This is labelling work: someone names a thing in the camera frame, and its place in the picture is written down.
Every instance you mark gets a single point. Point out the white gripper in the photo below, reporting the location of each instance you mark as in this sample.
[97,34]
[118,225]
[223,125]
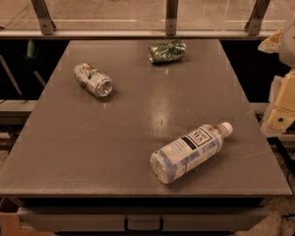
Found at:
[293,43]

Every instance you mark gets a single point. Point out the crushed green can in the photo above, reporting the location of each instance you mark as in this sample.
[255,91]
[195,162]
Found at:
[160,53]

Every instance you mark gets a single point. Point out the white silver can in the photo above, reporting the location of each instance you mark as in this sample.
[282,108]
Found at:
[96,82]

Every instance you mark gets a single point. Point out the clear plastic water bottle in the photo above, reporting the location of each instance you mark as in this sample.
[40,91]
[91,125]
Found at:
[184,154]

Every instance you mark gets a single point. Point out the clear acrylic barrier panel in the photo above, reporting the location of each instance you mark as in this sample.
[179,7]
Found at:
[128,14]

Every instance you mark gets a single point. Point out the cardboard box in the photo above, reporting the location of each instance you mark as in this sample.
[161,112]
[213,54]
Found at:
[10,225]

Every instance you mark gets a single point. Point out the right metal bracket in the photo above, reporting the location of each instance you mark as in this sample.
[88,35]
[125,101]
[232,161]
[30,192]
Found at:
[253,26]

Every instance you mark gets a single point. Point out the metal bracket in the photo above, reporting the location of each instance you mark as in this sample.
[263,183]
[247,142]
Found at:
[46,25]
[171,17]
[253,26]

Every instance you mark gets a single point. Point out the middle metal bracket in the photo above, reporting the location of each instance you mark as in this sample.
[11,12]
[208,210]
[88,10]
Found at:
[171,17]

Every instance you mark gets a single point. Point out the grey drawer with handle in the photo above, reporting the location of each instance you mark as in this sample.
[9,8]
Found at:
[142,219]

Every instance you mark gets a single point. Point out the left metal bracket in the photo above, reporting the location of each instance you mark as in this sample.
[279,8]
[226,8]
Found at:
[46,25]

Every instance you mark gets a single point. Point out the white horizontal rail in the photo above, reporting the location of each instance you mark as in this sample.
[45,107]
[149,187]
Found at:
[132,34]

